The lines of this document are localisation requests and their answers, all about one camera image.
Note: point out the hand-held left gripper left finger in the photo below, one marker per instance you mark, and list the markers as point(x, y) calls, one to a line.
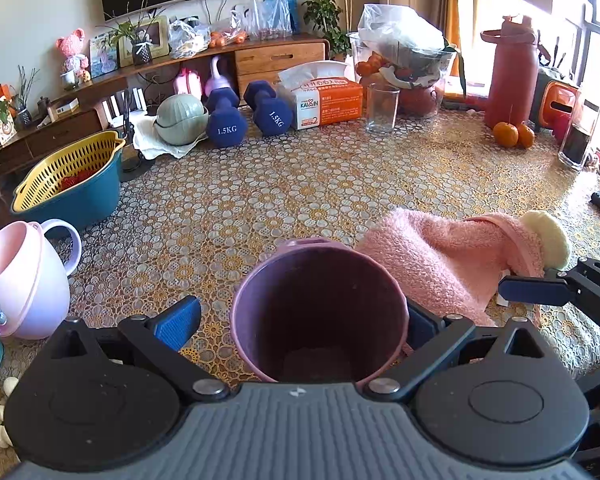
point(177, 322)

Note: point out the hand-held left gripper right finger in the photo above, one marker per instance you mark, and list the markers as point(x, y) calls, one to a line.
point(420, 327)

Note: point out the pink fluffy towel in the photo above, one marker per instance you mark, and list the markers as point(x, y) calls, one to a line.
point(430, 255)

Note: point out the purple plastic cup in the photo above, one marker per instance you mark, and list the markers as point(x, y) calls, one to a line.
point(320, 310)

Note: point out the cream fluffy puff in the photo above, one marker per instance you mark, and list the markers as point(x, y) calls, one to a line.
point(547, 237)

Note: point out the glass with dark liquid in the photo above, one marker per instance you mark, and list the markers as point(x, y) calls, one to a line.
point(577, 142)

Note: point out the orange fruit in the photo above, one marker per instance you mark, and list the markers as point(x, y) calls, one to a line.
point(526, 135)
point(505, 134)

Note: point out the blue plastic basin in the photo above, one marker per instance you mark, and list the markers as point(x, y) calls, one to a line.
point(75, 205)

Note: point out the black stand base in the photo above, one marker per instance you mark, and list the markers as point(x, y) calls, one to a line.
point(135, 167)

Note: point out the small red cup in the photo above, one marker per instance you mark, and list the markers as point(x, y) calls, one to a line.
point(560, 127)

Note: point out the white cloth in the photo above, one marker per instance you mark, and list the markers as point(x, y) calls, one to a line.
point(147, 140)

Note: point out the orange and green desktop bin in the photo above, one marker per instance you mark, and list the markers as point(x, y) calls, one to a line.
point(557, 100)

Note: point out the yellow plastic colander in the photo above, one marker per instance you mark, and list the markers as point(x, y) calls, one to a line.
point(45, 175)

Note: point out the blue dumbbell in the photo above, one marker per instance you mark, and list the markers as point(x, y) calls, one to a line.
point(272, 115)
point(225, 125)

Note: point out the green stacked bowls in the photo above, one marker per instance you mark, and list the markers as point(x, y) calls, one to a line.
point(180, 117)

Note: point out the large red water bottle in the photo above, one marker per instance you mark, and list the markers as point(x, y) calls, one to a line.
point(510, 75)

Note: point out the clear glass tumbler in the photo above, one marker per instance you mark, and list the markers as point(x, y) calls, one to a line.
point(382, 110)

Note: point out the red round fruit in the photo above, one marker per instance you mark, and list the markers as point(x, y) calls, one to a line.
point(417, 100)

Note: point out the white router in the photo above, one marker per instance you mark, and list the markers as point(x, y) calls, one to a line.
point(130, 105)

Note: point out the glass fruit bowl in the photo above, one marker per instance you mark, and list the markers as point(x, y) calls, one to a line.
point(430, 80)

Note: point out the black utensil set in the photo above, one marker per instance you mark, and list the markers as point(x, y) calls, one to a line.
point(555, 55)

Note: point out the pink small bag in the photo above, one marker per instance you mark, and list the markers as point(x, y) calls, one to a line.
point(187, 85)

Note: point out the small white box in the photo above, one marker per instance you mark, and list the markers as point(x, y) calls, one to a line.
point(65, 107)

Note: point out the purple kettlebell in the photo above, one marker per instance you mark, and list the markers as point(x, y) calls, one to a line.
point(216, 82)

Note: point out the orange and white tissue box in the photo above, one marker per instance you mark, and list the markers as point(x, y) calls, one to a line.
point(325, 102)

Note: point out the small vase with grass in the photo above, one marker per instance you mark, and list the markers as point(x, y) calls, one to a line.
point(24, 116)

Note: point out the tangerine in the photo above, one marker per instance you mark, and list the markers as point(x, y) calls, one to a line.
point(366, 67)

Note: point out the dark vase with twigs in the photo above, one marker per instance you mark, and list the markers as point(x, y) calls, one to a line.
point(141, 52)

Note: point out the small unframed photo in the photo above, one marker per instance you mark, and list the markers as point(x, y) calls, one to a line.
point(102, 55)

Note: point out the wooden television cabinet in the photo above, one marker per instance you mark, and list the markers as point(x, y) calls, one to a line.
point(275, 57)

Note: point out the crumpled clear plastic bag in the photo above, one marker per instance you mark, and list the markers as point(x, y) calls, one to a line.
point(187, 37)

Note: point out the pile of small oranges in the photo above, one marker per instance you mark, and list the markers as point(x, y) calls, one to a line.
point(227, 38)

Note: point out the pink teddy bear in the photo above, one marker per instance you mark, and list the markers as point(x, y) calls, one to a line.
point(72, 47)

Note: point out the clear bag with blue item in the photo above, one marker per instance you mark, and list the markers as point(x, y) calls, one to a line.
point(275, 12)

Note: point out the green potted plant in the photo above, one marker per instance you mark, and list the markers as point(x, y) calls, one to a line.
point(320, 15)

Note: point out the green photo frame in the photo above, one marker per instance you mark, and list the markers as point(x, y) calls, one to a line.
point(155, 32)

